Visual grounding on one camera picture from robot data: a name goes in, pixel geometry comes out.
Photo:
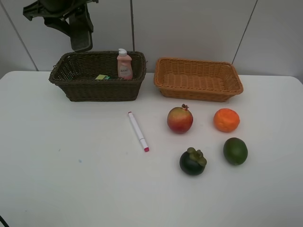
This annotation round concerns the green lime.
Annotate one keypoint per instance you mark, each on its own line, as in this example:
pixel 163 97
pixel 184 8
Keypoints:
pixel 235 151

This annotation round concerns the red pomegranate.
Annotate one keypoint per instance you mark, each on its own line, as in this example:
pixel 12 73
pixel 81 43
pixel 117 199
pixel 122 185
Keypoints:
pixel 180 119

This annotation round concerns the white marker pink cap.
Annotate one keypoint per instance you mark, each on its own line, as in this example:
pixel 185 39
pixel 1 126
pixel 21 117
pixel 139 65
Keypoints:
pixel 138 132

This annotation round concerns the orange wicker basket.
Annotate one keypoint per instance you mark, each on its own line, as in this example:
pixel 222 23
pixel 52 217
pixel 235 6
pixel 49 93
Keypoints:
pixel 214 81

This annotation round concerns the pink lotion bottle white cap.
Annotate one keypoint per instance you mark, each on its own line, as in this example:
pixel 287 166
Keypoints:
pixel 124 67

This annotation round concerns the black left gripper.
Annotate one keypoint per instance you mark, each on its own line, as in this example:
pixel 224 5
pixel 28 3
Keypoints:
pixel 70 17

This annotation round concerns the orange tangerine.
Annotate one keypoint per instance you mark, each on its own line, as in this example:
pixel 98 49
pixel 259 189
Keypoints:
pixel 226 120

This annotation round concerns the dark mangosteen green calyx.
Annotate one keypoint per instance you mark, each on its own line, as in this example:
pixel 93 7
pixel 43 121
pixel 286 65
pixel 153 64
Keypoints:
pixel 192 162

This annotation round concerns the dark brown wicker basket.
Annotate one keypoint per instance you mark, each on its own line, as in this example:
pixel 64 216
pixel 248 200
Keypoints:
pixel 75 75

